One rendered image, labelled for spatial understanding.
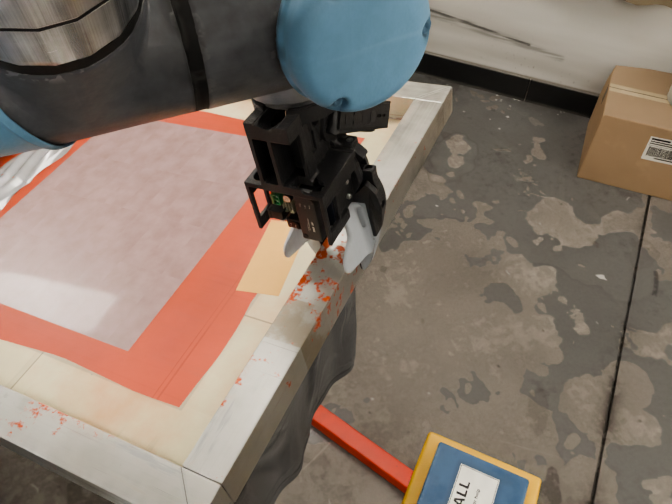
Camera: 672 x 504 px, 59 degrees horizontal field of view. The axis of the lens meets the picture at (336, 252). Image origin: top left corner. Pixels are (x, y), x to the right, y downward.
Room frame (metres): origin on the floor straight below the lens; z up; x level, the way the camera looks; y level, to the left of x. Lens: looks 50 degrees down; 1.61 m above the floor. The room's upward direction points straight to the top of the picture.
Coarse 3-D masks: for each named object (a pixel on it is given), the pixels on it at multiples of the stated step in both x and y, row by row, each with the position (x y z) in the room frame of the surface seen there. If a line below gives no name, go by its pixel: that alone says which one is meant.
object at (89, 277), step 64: (0, 256) 0.45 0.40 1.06; (64, 256) 0.44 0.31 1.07; (128, 256) 0.43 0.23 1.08; (192, 256) 0.42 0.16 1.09; (0, 320) 0.35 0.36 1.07; (64, 320) 0.34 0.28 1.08; (128, 320) 0.34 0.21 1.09; (192, 320) 0.33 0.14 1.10; (128, 384) 0.26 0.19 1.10; (192, 384) 0.26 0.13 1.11
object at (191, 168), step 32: (128, 128) 0.69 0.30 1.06; (160, 128) 0.68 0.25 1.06; (192, 128) 0.67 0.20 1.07; (224, 128) 0.66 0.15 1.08; (0, 160) 0.65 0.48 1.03; (64, 160) 0.63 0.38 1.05; (96, 160) 0.62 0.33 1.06; (128, 160) 0.61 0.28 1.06; (160, 160) 0.60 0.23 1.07; (192, 160) 0.59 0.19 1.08; (224, 160) 0.59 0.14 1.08; (64, 192) 0.56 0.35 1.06; (96, 192) 0.55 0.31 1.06; (128, 192) 0.54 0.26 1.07; (160, 192) 0.53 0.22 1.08; (192, 192) 0.53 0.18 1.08; (224, 192) 0.52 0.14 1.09; (256, 192) 0.52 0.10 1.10; (192, 224) 0.47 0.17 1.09; (224, 224) 0.46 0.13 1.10; (256, 224) 0.46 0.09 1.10
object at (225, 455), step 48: (432, 96) 0.63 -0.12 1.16; (432, 144) 0.57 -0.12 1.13; (336, 240) 0.39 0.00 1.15; (336, 288) 0.33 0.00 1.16; (288, 336) 0.28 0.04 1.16; (240, 384) 0.23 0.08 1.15; (288, 384) 0.24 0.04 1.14; (0, 432) 0.20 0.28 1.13; (48, 432) 0.20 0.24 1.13; (96, 432) 0.20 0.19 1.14; (240, 432) 0.19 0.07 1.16; (96, 480) 0.16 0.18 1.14; (144, 480) 0.16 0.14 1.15; (192, 480) 0.15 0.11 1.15; (240, 480) 0.16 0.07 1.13
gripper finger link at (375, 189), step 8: (368, 168) 0.38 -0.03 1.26; (368, 176) 0.37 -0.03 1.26; (376, 176) 0.38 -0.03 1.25; (368, 184) 0.37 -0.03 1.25; (376, 184) 0.37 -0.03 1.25; (360, 192) 0.37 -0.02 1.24; (368, 192) 0.37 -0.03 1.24; (376, 192) 0.37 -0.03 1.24; (384, 192) 0.37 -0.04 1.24; (360, 200) 0.37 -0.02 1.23; (368, 200) 0.37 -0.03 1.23; (376, 200) 0.36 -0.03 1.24; (384, 200) 0.37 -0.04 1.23; (368, 208) 0.37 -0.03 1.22; (376, 208) 0.37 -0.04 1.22; (384, 208) 0.37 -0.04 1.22; (368, 216) 0.37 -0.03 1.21; (376, 216) 0.37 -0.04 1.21; (376, 224) 0.37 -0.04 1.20; (376, 232) 0.36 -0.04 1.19
